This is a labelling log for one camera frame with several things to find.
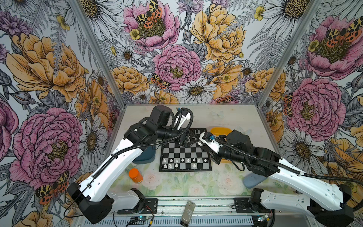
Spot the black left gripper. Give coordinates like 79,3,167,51
157,125,199,147

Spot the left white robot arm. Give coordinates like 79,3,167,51
67,105,193,224

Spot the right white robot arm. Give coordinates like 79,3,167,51
198,130,354,227

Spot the yellow plastic tray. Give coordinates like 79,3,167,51
210,127,232,164

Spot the black and white chessboard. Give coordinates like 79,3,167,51
159,128,212,173

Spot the teal plastic bin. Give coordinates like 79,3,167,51
133,146,156,165

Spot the grey blue sponge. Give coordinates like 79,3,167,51
243,173,267,189

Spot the orange pill bottle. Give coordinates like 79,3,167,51
128,168,143,184

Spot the silver usb hub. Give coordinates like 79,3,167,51
180,201,196,227

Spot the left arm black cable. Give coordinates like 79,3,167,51
63,107,194,218

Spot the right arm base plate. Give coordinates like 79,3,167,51
231,197,272,213

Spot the aluminium front rail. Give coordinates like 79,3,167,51
73,195,315,216

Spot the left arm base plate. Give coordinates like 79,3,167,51
117,198,158,215

